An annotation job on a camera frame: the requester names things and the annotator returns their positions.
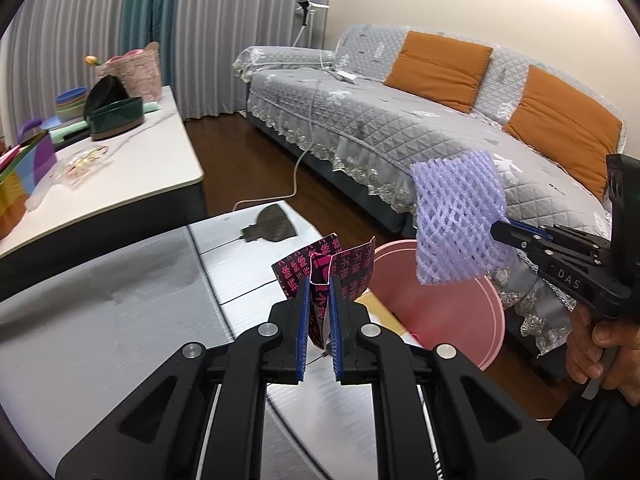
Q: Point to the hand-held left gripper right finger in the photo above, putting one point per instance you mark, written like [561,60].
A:
[336,330]

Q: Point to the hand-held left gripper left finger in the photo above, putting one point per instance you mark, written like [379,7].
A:
[301,330]

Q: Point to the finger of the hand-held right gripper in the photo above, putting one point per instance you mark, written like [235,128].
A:
[520,240]
[580,240]

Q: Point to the maroon patterned wrapper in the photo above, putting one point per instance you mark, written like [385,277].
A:
[350,265]

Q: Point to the purple foam fruit net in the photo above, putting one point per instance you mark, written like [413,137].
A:
[455,210]

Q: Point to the pink plastic bin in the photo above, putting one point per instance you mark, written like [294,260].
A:
[450,320]

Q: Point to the person's right hand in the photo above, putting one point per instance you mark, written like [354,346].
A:
[615,335]

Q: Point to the orange cushion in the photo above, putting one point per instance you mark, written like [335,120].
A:
[440,70]
[565,130]

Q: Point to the white printed tablecloth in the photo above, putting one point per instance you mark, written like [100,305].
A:
[150,310]

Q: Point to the person's dark clothing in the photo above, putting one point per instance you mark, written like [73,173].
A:
[600,440]

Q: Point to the grey quilted sofa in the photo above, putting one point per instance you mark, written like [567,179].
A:
[400,125]

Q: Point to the white-topped coffee table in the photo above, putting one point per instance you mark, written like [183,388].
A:
[140,170]

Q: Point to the clear plastic packets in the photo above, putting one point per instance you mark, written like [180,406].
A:
[80,165]

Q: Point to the dark green tray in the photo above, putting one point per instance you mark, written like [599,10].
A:
[117,120]

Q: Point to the pink gift bag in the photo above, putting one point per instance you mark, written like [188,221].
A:
[140,72]

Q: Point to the grey curtain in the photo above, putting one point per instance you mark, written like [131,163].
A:
[225,35]

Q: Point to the colourful storage box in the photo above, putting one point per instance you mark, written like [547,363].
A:
[20,185]

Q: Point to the stack of colourful bowls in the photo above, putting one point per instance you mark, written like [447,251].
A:
[70,102]

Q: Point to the yellow artificial flower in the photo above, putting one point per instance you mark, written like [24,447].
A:
[90,60]

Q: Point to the teal curtain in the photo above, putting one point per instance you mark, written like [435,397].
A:
[150,0]

